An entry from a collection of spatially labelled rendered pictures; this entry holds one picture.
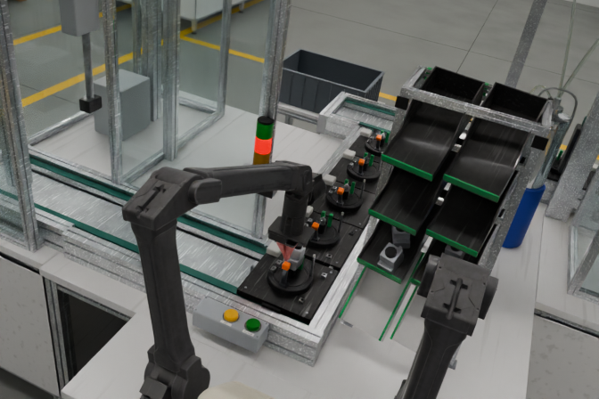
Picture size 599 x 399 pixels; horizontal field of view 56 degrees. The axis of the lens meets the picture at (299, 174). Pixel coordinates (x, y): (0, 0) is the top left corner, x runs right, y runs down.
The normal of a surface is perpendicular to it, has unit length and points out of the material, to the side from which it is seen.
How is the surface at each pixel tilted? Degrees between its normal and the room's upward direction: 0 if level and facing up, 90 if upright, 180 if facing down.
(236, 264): 0
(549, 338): 90
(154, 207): 24
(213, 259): 0
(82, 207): 0
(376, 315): 45
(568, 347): 90
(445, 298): 13
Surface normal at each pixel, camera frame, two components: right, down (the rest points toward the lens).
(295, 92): -0.40, 0.44
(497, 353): 0.13, -0.84
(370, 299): -0.29, -0.33
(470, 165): -0.11, -0.60
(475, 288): 0.04, -0.72
